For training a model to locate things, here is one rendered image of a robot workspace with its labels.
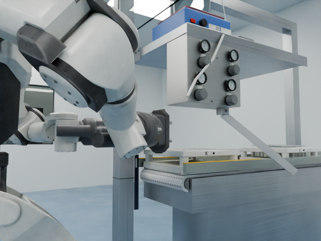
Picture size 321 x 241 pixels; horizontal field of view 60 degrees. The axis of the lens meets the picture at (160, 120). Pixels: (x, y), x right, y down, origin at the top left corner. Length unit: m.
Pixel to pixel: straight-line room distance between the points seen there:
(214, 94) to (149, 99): 5.82
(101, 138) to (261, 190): 0.64
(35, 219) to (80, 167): 5.22
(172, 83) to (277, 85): 3.81
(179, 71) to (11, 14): 0.52
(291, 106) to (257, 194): 0.87
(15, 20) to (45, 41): 0.07
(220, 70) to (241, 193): 0.41
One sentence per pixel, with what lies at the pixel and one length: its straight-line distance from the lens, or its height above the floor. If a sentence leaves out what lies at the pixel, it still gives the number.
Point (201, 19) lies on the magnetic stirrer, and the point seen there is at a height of 1.32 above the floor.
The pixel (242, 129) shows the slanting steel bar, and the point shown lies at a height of 0.98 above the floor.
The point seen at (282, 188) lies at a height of 0.76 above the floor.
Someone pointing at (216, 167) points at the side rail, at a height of 0.86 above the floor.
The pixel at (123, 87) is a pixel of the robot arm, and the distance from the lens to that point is 0.39.
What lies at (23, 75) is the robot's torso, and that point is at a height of 1.08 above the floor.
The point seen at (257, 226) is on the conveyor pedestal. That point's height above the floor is 0.62.
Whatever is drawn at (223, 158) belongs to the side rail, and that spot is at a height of 0.86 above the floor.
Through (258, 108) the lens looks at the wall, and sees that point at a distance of 4.76.
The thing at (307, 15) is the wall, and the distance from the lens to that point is 4.61.
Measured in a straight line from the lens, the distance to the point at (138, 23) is 0.96.
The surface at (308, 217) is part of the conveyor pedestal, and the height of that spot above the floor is 0.61.
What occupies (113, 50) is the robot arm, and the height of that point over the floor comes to 1.06.
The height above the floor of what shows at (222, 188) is 0.79.
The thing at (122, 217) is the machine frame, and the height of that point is 0.66.
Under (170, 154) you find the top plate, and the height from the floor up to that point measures 0.90.
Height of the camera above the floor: 0.94
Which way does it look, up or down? 4 degrees up
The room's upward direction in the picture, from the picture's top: straight up
